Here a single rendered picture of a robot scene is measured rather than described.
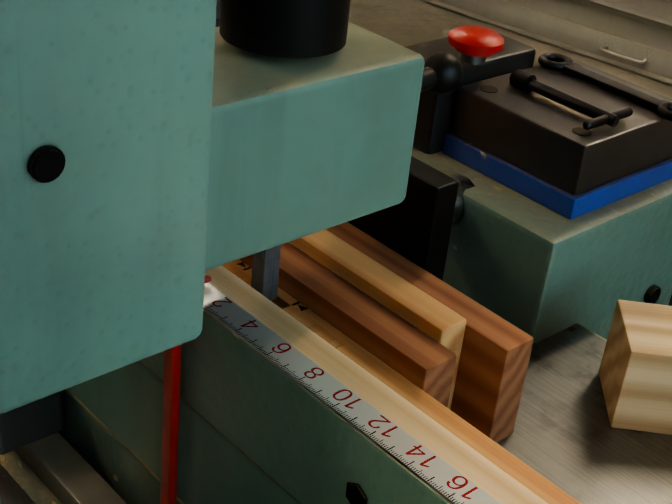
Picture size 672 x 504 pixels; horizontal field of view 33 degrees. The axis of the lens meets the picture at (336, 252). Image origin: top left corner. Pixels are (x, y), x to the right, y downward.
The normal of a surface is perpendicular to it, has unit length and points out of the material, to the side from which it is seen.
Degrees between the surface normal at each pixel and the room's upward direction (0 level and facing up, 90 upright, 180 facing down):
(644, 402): 90
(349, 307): 0
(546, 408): 0
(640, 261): 90
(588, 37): 90
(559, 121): 0
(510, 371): 90
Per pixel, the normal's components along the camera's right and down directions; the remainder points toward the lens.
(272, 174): 0.66, 0.43
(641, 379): -0.07, 0.50
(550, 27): -0.64, 0.32
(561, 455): 0.10, -0.86
